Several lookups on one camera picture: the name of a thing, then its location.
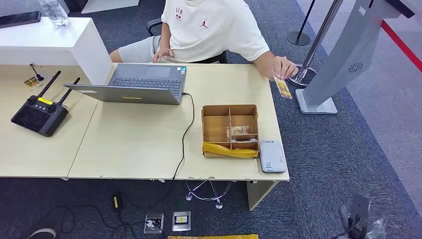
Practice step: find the person's right hand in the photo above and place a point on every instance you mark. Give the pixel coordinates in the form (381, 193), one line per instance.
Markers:
(164, 53)

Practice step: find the person's left hand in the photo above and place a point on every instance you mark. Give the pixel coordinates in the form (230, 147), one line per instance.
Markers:
(284, 67)

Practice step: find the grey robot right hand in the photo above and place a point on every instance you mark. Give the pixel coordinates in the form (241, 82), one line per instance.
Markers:
(376, 229)

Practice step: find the golden patterned ID card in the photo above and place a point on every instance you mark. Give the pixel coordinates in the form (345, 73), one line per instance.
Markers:
(283, 88)

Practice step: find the person's right forearm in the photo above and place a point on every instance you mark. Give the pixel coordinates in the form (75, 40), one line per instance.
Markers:
(166, 38)

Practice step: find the person's left forearm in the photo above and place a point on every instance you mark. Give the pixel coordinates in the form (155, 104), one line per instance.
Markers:
(263, 64)

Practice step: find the person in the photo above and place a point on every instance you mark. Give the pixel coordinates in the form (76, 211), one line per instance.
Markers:
(204, 33)

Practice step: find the black office chair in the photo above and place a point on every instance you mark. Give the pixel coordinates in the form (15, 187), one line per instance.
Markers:
(216, 59)

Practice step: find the grey laptop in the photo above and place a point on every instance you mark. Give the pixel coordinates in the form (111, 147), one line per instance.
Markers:
(132, 95)

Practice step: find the grey kiosk stand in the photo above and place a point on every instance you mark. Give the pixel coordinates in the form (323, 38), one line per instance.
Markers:
(349, 49)

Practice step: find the cardboard divider box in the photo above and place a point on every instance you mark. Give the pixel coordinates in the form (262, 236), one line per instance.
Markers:
(216, 128)

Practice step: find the clear water bottle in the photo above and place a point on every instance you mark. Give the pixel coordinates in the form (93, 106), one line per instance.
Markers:
(56, 14)

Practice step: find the white reception counter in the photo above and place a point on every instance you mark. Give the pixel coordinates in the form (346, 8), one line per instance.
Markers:
(49, 43)

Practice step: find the red barrier belt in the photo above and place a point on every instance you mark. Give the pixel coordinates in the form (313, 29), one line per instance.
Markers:
(402, 44)

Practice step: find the black remote controller with antennas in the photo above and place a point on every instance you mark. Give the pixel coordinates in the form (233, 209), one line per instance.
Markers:
(39, 117)

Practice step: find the black tablet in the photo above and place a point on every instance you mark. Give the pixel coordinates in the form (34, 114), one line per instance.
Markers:
(19, 19)

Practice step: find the metal stool base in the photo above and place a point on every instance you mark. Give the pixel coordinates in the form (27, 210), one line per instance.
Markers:
(219, 205)

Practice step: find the black power adapter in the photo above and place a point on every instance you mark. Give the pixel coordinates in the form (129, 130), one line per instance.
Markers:
(116, 202)

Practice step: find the open silver floor socket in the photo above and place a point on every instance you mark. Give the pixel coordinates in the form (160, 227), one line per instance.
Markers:
(153, 219)

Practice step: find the closed silver floor socket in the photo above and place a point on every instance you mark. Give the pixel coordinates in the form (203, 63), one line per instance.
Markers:
(181, 220)

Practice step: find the black stanchion post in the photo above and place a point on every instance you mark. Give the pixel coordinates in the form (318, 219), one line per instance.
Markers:
(298, 38)

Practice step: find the chrome stanchion post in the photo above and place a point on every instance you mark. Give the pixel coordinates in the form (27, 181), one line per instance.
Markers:
(321, 33)

